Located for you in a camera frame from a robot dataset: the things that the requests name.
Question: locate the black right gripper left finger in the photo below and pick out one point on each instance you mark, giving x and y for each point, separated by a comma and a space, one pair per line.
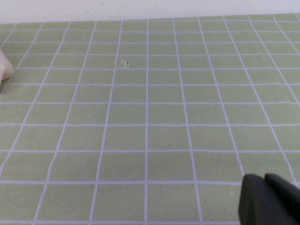
260, 204

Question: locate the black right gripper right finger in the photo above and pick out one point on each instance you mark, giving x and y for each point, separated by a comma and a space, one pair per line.
284, 188

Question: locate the cream fabric pencil case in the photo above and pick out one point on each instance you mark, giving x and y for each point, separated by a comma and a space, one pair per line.
5, 66

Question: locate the green grid tablecloth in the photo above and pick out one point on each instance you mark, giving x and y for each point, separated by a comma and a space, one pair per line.
145, 117

